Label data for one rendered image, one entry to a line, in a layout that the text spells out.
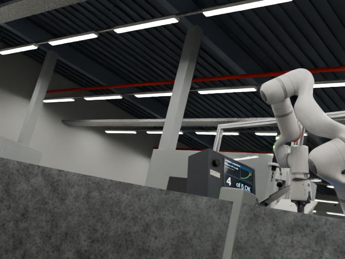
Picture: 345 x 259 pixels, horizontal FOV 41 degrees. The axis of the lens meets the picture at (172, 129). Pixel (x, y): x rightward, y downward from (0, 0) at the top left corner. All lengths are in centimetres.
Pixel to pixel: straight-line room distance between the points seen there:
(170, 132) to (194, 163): 718
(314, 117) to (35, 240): 134
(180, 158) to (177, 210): 457
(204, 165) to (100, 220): 94
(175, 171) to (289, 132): 315
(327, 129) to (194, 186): 58
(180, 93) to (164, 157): 381
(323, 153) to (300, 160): 51
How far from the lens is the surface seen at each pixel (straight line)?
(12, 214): 79
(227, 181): 166
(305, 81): 198
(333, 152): 178
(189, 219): 67
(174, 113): 895
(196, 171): 164
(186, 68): 927
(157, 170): 540
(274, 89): 196
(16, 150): 782
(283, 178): 310
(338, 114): 332
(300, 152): 228
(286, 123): 219
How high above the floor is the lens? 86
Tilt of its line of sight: 15 degrees up
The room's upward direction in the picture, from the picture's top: 14 degrees clockwise
